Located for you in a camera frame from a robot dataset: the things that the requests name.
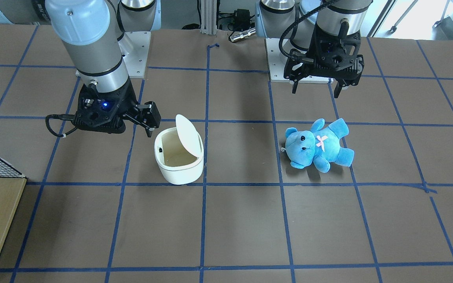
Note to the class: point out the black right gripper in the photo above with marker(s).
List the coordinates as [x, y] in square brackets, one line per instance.
[129, 103]

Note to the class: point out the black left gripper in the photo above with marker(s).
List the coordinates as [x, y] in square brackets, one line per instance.
[316, 50]

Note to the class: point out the white trash can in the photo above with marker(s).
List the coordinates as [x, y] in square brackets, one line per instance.
[179, 152]

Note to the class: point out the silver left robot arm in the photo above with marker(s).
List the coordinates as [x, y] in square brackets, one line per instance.
[293, 21]

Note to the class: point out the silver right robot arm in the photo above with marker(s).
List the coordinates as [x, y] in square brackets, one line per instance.
[95, 35]

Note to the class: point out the blue teddy bear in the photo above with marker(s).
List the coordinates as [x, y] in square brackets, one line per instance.
[319, 146]

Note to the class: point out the silver cylindrical connector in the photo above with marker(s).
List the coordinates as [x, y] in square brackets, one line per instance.
[241, 35]

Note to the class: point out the black power adapter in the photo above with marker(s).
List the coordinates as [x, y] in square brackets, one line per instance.
[241, 16]

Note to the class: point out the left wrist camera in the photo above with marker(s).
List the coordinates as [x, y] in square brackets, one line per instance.
[336, 57]

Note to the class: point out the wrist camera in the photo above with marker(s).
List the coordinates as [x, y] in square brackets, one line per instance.
[94, 114]
[336, 57]

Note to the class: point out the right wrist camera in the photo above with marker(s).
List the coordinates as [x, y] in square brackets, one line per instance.
[94, 114]

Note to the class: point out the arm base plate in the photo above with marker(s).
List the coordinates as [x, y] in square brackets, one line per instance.
[276, 62]
[110, 62]

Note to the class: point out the aluminium frame post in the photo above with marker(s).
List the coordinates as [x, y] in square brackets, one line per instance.
[208, 15]

